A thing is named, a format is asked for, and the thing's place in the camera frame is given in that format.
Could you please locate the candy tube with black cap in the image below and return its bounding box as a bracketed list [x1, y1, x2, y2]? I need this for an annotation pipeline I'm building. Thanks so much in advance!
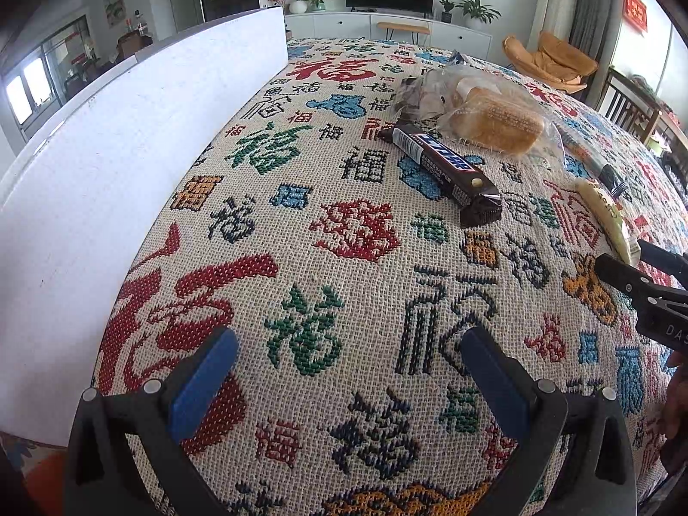
[556, 123, 627, 198]

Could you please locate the patterned woven table cloth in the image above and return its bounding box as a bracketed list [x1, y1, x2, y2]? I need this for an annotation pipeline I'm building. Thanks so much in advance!
[95, 39, 670, 515]

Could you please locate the grey curtain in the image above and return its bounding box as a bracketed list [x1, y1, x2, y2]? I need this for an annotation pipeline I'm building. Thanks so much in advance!
[569, 0, 623, 64]

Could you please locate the green potted plant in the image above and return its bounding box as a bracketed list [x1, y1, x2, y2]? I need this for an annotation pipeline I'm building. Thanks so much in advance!
[457, 0, 501, 31]

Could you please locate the white tv cabinet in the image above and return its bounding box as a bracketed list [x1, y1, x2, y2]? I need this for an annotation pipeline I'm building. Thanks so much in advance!
[285, 12, 492, 59]

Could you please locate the white storage box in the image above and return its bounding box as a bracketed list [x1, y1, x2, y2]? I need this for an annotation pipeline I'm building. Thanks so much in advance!
[0, 8, 288, 446]

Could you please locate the small wooden bench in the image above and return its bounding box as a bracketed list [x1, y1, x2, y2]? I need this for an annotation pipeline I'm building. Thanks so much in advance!
[375, 21, 431, 46]

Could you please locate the bagged bread loaf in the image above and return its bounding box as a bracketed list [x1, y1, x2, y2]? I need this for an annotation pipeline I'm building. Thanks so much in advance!
[394, 64, 565, 163]

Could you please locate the red wall hanging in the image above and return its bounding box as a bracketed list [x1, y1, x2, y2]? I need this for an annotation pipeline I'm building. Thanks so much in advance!
[623, 0, 647, 33]

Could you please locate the dark wooden chair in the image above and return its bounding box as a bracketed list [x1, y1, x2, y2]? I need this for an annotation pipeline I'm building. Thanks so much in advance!
[597, 68, 661, 143]

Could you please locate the yellow green snack packet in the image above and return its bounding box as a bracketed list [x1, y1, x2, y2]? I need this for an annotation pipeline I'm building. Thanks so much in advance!
[575, 178, 642, 267]

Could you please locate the orange lounge chair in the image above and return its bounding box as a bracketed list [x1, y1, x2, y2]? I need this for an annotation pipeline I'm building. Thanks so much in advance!
[503, 31, 598, 95]

